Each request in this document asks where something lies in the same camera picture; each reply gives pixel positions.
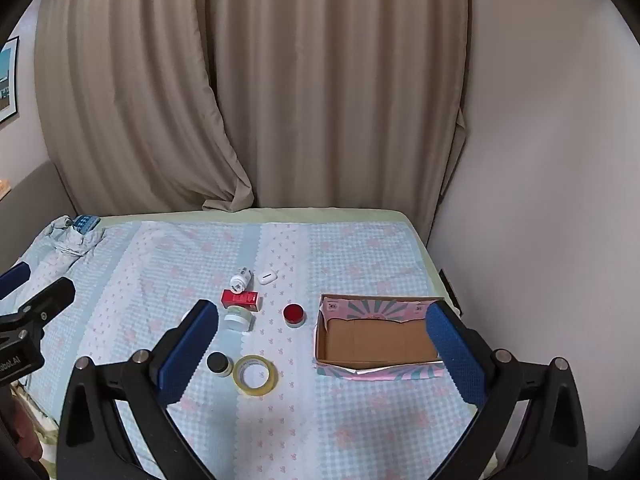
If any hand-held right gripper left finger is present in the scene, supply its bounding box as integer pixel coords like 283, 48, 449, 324
56, 299, 219, 480

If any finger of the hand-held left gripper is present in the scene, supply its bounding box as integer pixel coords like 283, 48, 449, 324
0, 262, 32, 302
14, 277, 76, 325

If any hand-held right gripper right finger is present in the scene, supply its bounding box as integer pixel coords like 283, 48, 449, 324
425, 300, 589, 480

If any black-lid small jar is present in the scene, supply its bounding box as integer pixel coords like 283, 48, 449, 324
206, 352, 232, 378

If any yellow tape roll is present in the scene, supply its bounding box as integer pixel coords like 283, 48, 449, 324
232, 354, 279, 397

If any white jar with green label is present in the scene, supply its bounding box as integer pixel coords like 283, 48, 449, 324
223, 307, 253, 332

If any patterned cardboard box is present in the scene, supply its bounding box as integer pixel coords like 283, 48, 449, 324
313, 293, 447, 382

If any red rectangular box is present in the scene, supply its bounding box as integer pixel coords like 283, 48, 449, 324
221, 289, 263, 311

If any person's left hand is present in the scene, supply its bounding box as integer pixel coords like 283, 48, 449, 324
0, 400, 42, 463

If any grey upholstered headboard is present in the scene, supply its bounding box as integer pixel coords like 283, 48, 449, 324
0, 160, 77, 281

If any blue pink checked blanket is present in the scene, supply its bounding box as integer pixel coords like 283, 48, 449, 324
0, 215, 497, 480

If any pale green bed sheet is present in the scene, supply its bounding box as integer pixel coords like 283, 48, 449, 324
97, 206, 463, 317

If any beige curtain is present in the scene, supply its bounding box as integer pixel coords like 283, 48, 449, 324
34, 0, 472, 235

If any framed wall picture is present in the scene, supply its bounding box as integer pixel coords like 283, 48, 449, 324
0, 36, 21, 125

